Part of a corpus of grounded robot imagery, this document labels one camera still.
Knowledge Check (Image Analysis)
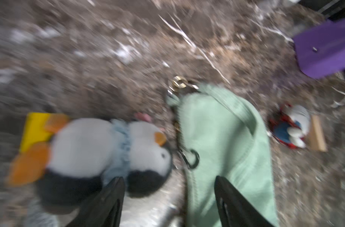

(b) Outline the green corduroy bag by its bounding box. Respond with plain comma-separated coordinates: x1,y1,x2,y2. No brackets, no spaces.
166,84,279,227

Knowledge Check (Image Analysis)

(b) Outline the penguin plush keychain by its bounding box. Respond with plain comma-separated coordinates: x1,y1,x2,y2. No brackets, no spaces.
7,113,172,227

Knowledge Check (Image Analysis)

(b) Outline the red white santa charm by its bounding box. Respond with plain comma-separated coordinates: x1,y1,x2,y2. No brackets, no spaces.
269,103,311,149

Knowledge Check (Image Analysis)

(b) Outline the purple plastic object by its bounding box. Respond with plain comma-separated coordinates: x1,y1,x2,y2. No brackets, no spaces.
293,18,345,79

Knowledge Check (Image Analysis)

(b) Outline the yellow block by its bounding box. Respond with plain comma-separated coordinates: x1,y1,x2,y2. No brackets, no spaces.
19,112,52,153

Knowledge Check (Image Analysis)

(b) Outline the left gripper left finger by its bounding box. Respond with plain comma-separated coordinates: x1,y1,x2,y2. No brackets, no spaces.
67,177,126,227

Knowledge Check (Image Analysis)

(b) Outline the silver key ring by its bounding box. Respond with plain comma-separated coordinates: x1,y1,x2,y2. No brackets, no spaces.
167,75,200,94

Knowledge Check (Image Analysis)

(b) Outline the wooden block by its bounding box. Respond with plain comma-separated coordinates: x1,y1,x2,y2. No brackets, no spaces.
306,115,328,152

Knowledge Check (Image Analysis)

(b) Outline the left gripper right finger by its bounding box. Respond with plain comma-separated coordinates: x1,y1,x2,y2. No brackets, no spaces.
214,176,273,227

